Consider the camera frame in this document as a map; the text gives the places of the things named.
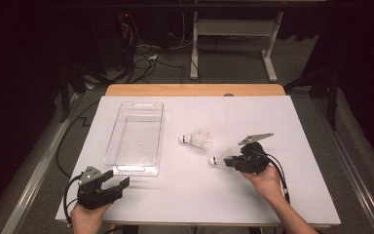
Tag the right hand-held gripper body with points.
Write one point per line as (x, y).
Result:
(253, 161)

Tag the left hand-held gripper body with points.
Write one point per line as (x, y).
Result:
(92, 196)

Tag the clear plastic tray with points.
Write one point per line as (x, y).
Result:
(136, 139)

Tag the person's left hand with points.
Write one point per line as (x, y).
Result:
(86, 221)

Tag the person's right hand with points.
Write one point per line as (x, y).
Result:
(266, 183)

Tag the white board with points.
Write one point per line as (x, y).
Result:
(191, 198)

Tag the dark round table grommet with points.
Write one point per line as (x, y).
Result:
(229, 95)

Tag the wooden table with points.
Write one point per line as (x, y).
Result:
(191, 89)

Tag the black stand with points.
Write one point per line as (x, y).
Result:
(65, 97)
(332, 104)

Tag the dark computer tower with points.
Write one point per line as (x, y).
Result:
(113, 39)

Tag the metal floor rail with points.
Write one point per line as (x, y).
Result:
(35, 182)
(357, 182)

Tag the white metal desk frame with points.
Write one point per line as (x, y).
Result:
(233, 27)

